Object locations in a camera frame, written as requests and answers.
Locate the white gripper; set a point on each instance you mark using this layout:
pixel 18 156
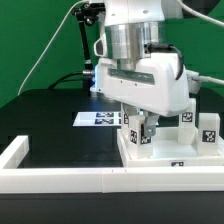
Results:
pixel 152 87

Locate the white square table top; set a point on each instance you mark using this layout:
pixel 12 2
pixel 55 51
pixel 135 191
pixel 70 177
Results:
pixel 167 152

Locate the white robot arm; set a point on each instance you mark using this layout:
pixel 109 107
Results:
pixel 135 67

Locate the white sheet with tags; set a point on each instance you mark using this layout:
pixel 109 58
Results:
pixel 89 119

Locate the white U-shaped fence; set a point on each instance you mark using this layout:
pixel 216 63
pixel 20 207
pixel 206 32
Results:
pixel 14 180

